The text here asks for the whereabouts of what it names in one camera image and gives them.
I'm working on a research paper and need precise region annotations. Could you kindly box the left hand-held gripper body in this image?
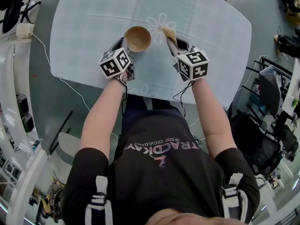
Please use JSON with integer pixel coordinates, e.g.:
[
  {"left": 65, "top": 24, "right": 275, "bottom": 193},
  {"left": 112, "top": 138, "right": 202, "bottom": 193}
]
[{"left": 97, "top": 47, "right": 136, "bottom": 82}]

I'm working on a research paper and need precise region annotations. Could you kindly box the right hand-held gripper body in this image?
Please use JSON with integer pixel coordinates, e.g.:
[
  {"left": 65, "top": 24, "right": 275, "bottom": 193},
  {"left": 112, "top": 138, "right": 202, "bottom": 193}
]
[{"left": 173, "top": 46, "right": 210, "bottom": 82}]

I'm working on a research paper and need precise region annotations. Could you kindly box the brown bowl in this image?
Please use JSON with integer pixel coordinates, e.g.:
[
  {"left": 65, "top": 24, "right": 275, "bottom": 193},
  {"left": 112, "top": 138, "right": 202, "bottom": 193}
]
[{"left": 123, "top": 26, "right": 152, "bottom": 53}]

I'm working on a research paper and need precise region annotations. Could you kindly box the beige sponge cloth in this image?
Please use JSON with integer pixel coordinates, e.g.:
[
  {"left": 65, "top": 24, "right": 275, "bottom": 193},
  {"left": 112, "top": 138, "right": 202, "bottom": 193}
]
[{"left": 159, "top": 25, "right": 178, "bottom": 44}]

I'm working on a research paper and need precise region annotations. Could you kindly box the person's left forearm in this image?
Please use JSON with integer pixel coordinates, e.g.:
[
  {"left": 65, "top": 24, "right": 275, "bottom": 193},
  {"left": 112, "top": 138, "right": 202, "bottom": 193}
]
[{"left": 79, "top": 77, "right": 127, "bottom": 159}]

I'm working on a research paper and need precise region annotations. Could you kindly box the person's right forearm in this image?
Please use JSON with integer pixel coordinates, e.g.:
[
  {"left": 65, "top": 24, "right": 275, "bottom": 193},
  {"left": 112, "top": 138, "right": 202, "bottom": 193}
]
[{"left": 191, "top": 76, "right": 240, "bottom": 160}]

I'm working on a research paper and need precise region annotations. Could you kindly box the light blue flowered tablecloth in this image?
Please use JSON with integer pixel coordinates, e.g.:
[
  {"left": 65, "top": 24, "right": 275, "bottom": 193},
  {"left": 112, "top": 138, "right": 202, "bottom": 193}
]
[{"left": 49, "top": 0, "right": 253, "bottom": 111}]

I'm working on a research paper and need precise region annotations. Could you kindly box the grey backrest chair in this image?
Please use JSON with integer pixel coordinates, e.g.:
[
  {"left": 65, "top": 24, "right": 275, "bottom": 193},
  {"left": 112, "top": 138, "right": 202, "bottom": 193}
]
[{"left": 241, "top": 57, "right": 293, "bottom": 117}]

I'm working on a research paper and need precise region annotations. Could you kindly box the white box device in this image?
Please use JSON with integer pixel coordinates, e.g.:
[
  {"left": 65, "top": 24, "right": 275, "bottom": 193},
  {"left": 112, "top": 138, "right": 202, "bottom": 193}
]
[{"left": 15, "top": 23, "right": 35, "bottom": 40}]

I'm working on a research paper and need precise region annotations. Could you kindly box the black storage case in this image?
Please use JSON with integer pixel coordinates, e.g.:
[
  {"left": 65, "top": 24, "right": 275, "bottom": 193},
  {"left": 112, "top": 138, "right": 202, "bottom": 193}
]
[
  {"left": 15, "top": 94, "right": 29, "bottom": 113},
  {"left": 21, "top": 112, "right": 35, "bottom": 133}
]

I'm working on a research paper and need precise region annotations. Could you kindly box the white side table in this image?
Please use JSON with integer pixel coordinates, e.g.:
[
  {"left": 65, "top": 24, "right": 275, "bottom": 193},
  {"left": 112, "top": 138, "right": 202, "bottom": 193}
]
[{"left": 281, "top": 61, "right": 300, "bottom": 117}]

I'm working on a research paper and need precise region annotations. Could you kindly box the black mesh office chair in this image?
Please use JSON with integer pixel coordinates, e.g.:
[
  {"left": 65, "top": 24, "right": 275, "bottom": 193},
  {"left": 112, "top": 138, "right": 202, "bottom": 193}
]
[{"left": 231, "top": 112, "right": 300, "bottom": 177}]

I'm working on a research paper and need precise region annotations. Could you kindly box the white workbench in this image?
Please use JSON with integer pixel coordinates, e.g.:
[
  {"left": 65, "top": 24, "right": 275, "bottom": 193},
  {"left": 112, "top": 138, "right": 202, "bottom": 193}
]
[{"left": 0, "top": 37, "right": 33, "bottom": 196}]

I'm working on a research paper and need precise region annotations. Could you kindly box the black office swivel chair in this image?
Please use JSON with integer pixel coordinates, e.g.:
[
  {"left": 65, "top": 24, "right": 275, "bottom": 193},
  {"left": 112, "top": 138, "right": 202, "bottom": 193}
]
[{"left": 0, "top": 0, "right": 42, "bottom": 34}]

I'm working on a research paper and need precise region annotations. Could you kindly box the person's black printed t-shirt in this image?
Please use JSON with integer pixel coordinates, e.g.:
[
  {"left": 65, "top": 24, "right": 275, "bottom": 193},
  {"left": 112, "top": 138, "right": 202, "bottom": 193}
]
[{"left": 62, "top": 112, "right": 261, "bottom": 225}]

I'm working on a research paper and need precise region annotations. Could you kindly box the person's face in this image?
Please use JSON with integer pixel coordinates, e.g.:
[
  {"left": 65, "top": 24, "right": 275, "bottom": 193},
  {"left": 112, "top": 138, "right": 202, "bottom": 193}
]
[{"left": 145, "top": 209, "right": 249, "bottom": 225}]

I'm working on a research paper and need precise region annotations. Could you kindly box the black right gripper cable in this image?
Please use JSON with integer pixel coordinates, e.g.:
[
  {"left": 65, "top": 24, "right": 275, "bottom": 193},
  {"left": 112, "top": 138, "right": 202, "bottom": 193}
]
[{"left": 172, "top": 80, "right": 195, "bottom": 121}]

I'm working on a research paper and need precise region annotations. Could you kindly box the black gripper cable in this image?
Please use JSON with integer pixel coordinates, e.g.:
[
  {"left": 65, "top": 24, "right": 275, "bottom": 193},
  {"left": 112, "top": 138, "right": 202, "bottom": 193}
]
[
  {"left": 172, "top": 80, "right": 195, "bottom": 121},
  {"left": 118, "top": 75, "right": 129, "bottom": 117}
]

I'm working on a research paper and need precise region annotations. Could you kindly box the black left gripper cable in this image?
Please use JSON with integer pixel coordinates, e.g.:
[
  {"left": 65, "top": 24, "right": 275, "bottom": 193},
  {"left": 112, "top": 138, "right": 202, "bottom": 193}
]
[{"left": 118, "top": 75, "right": 129, "bottom": 117}]

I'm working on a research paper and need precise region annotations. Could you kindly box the long white floor cable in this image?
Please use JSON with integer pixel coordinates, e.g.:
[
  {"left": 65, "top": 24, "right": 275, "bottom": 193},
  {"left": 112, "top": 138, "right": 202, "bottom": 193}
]
[{"left": 32, "top": 33, "right": 91, "bottom": 113}]

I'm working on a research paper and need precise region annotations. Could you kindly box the light grey chair black frame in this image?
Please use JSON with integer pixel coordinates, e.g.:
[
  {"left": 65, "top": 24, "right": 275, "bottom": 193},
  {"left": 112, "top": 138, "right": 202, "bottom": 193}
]
[{"left": 48, "top": 110, "right": 77, "bottom": 180}]

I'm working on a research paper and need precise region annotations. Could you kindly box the white harness strap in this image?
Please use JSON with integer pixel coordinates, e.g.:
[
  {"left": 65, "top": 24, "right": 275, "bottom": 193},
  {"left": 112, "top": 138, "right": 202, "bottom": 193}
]
[
  {"left": 84, "top": 175, "right": 113, "bottom": 225},
  {"left": 221, "top": 172, "right": 249, "bottom": 225}
]

